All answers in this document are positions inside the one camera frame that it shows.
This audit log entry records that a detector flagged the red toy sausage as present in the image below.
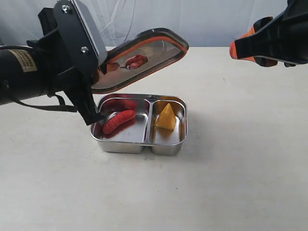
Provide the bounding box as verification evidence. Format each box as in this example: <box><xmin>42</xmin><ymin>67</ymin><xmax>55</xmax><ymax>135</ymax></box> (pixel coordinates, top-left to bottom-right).
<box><xmin>103</xmin><ymin>110</ymin><xmax>136</xmax><ymax>134</ymax></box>

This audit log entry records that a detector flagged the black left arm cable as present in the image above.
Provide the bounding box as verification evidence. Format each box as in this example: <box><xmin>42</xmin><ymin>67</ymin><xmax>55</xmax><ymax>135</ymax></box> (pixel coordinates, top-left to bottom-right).
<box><xmin>9</xmin><ymin>91</ymin><xmax>78</xmax><ymax>114</ymax></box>

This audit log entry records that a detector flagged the yellow toy cheese wedge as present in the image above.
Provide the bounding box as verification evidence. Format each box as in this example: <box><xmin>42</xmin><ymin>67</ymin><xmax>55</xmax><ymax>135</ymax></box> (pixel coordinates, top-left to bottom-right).
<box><xmin>155</xmin><ymin>103</ymin><xmax>176</xmax><ymax>131</ymax></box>

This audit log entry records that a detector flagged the dark lid with orange seal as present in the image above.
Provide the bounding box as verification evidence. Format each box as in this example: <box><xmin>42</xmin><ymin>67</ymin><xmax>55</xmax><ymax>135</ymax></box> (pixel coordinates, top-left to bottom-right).
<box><xmin>92</xmin><ymin>28</ymin><xmax>189</xmax><ymax>94</ymax></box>

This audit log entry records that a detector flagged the stainless steel lunch box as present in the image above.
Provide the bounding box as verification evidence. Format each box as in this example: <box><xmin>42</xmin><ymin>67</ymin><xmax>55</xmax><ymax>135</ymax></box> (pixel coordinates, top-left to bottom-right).
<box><xmin>90</xmin><ymin>93</ymin><xmax>188</xmax><ymax>156</ymax></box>

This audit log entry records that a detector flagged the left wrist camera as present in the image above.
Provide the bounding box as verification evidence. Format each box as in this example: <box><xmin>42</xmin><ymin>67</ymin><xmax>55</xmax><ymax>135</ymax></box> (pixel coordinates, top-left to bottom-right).
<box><xmin>38</xmin><ymin>0</ymin><xmax>107</xmax><ymax>78</ymax></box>

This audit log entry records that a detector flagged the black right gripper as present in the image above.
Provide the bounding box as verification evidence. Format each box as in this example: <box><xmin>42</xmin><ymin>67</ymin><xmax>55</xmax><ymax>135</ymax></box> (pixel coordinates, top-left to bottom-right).
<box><xmin>229</xmin><ymin>0</ymin><xmax>308</xmax><ymax>67</ymax></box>

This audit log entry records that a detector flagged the blue-grey backdrop cloth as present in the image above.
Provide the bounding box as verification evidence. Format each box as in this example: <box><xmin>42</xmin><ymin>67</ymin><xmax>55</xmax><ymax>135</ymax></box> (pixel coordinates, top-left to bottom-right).
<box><xmin>0</xmin><ymin>0</ymin><xmax>287</xmax><ymax>47</ymax></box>

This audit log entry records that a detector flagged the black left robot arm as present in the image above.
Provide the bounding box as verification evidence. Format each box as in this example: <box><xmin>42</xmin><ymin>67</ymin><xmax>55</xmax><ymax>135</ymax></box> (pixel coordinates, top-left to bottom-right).
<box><xmin>0</xmin><ymin>38</ymin><xmax>104</xmax><ymax>125</ymax></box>

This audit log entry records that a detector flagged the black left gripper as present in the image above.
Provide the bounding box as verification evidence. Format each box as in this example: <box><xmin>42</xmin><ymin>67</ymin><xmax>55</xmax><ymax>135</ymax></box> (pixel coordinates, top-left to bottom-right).
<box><xmin>26</xmin><ymin>36</ymin><xmax>103</xmax><ymax>125</ymax></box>

